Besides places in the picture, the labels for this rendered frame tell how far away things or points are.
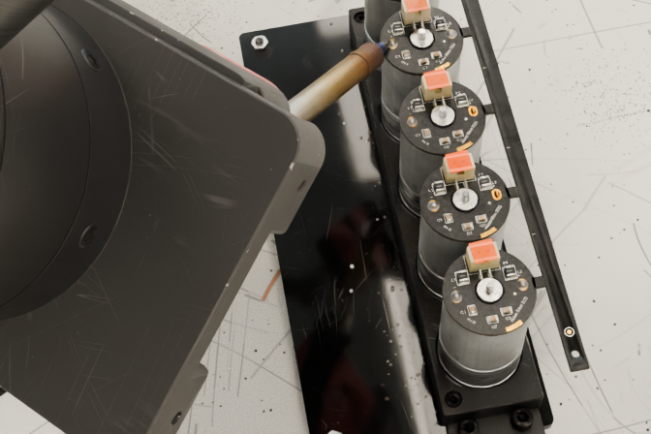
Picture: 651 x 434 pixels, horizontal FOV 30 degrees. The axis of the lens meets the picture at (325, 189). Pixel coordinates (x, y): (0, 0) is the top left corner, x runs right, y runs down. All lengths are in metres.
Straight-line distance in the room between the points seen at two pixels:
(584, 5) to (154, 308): 0.29
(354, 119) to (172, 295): 0.22
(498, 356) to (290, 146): 0.16
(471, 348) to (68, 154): 0.17
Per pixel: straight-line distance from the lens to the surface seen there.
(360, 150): 0.41
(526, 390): 0.36
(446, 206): 0.34
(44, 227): 0.19
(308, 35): 0.43
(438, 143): 0.35
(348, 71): 0.34
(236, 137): 0.20
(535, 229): 0.34
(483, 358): 0.34
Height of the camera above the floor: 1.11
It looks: 61 degrees down
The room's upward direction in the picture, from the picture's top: 5 degrees counter-clockwise
